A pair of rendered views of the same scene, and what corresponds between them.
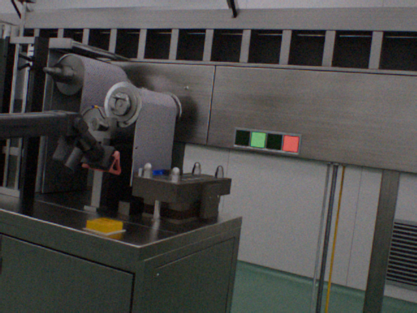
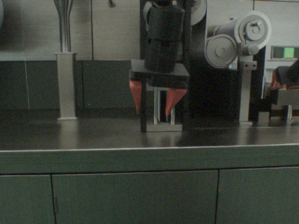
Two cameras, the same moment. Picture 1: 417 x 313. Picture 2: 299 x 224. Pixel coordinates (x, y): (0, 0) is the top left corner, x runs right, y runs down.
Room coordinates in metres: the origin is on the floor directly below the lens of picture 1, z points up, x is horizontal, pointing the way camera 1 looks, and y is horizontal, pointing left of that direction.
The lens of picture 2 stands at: (0.86, 1.14, 1.13)
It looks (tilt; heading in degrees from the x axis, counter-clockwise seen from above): 11 degrees down; 329
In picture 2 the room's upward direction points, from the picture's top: straight up
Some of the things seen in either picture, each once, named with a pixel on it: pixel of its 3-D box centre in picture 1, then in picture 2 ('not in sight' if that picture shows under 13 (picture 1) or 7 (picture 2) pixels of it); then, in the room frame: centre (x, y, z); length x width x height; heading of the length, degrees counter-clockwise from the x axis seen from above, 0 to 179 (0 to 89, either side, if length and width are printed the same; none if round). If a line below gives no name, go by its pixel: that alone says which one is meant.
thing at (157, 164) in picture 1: (152, 171); (249, 84); (1.60, 0.19, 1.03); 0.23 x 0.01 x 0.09; 154
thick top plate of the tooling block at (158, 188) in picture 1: (186, 186); (269, 91); (1.58, 0.06, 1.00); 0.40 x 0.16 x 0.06; 154
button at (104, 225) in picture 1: (104, 225); not in sight; (1.24, 0.26, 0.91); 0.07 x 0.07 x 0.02; 64
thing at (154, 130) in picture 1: (156, 132); (252, 52); (1.60, 0.19, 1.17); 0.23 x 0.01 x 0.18; 154
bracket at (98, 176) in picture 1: (100, 163); (245, 84); (1.50, 0.35, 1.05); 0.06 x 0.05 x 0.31; 154
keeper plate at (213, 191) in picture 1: (210, 200); not in sight; (1.55, -0.03, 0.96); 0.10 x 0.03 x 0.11; 154
